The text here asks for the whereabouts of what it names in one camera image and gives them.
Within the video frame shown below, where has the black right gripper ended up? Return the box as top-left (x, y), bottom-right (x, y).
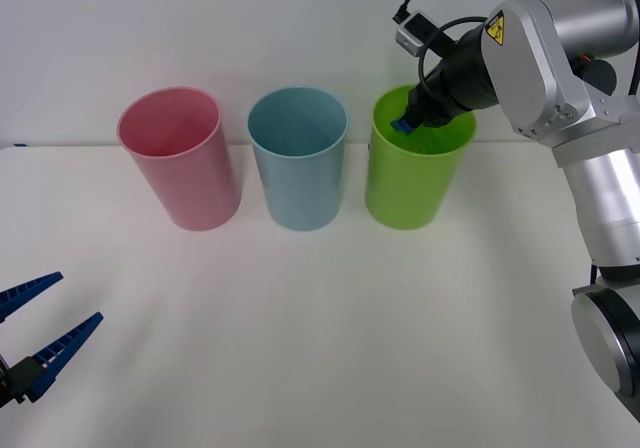
top-left (389, 80), bottom-right (455, 135)

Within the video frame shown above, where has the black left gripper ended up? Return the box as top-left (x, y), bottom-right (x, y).
top-left (0, 270), bottom-right (105, 410)

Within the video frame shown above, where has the green plastic bin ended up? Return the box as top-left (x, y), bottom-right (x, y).
top-left (363, 84), bottom-right (478, 231)

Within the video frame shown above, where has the pale blue plastic bin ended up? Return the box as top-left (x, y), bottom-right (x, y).
top-left (246, 85), bottom-right (349, 233)

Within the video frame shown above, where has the pink plastic bin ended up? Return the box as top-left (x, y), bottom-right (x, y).
top-left (116, 86), bottom-right (244, 232)

